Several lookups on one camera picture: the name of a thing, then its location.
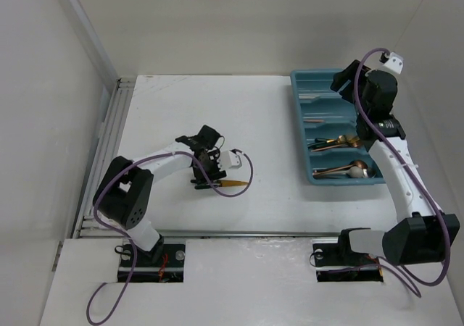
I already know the copper spoon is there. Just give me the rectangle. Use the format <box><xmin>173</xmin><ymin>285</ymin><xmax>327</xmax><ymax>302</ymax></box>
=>
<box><xmin>312</xmin><ymin>159</ymin><xmax>368</xmax><ymax>176</ymax></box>

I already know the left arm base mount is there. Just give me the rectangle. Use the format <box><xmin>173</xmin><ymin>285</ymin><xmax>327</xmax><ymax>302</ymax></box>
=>
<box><xmin>114</xmin><ymin>243</ymin><xmax>186</xmax><ymax>283</ymax></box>

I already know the gold fork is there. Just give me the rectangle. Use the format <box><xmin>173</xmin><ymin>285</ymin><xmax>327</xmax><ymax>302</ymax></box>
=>
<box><xmin>319</xmin><ymin>135</ymin><xmax>363</xmax><ymax>148</ymax></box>

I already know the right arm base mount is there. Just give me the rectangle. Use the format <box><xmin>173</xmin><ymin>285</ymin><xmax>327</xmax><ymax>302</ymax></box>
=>
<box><xmin>311</xmin><ymin>243</ymin><xmax>384</xmax><ymax>283</ymax></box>

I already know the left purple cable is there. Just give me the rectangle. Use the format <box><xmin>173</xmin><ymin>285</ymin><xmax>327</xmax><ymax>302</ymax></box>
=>
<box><xmin>86</xmin><ymin>150</ymin><xmax>254</xmax><ymax>325</ymax></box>

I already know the rose copper fork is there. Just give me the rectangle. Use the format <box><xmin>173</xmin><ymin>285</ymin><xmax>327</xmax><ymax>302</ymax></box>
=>
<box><xmin>310</xmin><ymin>143</ymin><xmax>349</xmax><ymax>152</ymax></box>

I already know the aluminium rail frame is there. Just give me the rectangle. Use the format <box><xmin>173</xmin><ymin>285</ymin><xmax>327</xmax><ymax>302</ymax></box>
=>
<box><xmin>69</xmin><ymin>78</ymin><xmax>136</xmax><ymax>239</ymax></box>

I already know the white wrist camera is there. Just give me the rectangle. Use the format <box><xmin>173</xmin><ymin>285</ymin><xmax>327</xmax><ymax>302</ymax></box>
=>
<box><xmin>217</xmin><ymin>150</ymin><xmax>242</xmax><ymax>170</ymax></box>
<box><xmin>380</xmin><ymin>52</ymin><xmax>404</xmax><ymax>75</ymax></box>

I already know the blue plastic cutlery tray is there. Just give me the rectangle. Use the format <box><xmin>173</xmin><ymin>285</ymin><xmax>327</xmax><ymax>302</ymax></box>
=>
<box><xmin>290</xmin><ymin>68</ymin><xmax>384</xmax><ymax>186</ymax></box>

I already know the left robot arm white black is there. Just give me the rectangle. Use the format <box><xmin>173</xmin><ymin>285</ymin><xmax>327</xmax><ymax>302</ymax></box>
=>
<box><xmin>93</xmin><ymin>125</ymin><xmax>226</xmax><ymax>266</ymax></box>

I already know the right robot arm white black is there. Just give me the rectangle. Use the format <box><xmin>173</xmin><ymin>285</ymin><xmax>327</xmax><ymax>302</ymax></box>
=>
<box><xmin>331</xmin><ymin>60</ymin><xmax>460</xmax><ymax>265</ymax></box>

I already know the silver round spoon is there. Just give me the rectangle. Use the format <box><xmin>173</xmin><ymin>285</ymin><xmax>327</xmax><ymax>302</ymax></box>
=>
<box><xmin>362</xmin><ymin>167</ymin><xmax>376</xmax><ymax>178</ymax></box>

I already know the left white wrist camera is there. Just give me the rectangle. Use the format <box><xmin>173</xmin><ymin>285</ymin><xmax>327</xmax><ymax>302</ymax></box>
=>
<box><xmin>217</xmin><ymin>150</ymin><xmax>242</xmax><ymax>170</ymax></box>

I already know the gold knife green handle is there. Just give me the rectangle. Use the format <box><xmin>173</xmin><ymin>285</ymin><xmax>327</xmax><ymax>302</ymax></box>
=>
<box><xmin>194</xmin><ymin>180</ymin><xmax>249</xmax><ymax>190</ymax></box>

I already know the white plastic spoon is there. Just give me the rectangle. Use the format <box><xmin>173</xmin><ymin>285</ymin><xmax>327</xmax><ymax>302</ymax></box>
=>
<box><xmin>313</xmin><ymin>166</ymin><xmax>365</xmax><ymax>178</ymax></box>

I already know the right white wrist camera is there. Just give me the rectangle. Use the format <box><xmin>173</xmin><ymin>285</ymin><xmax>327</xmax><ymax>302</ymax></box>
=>
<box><xmin>380</xmin><ymin>52</ymin><xmax>404</xmax><ymax>75</ymax></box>

